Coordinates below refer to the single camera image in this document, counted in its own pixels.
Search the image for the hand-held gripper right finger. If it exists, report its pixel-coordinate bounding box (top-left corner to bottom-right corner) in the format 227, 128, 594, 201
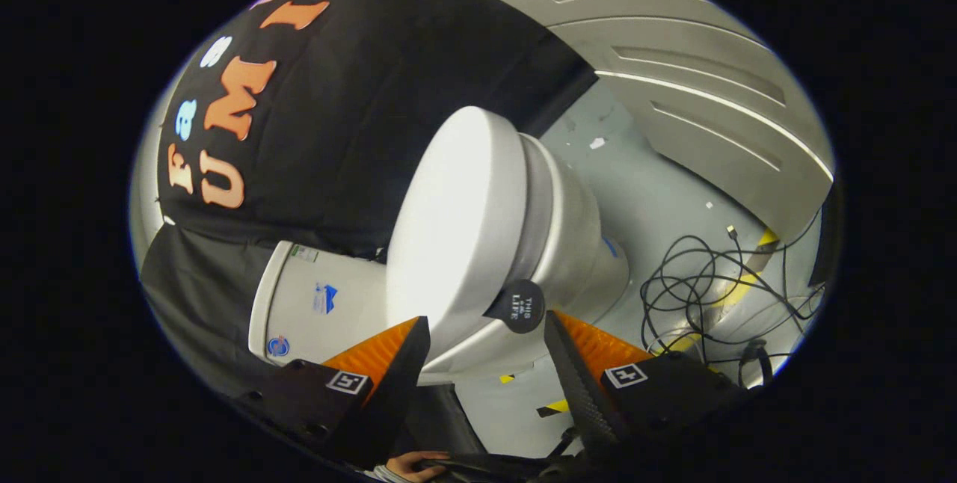
544, 310, 748, 469

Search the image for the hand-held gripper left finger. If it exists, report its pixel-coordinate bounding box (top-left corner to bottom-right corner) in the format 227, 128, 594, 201
233, 316, 432, 470

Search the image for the black lid lift handle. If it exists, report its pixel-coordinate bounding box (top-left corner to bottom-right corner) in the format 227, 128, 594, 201
484, 279, 547, 334

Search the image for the white toilet lid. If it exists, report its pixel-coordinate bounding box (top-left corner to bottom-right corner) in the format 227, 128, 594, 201
385, 105, 529, 360

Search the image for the white ceramic toilet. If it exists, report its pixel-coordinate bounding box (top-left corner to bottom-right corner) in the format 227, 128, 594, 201
248, 135, 631, 387

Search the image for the white toilet seat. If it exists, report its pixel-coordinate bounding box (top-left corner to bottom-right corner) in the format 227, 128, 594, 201
419, 132, 565, 378

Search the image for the black backdrop cloth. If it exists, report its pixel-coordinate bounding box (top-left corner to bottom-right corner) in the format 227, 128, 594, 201
138, 0, 599, 394

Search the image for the white tub with grey panel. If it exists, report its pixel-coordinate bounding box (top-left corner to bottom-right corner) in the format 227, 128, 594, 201
475, 0, 836, 244

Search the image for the black cable tangle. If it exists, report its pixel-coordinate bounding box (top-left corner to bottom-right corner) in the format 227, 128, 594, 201
639, 225, 827, 388

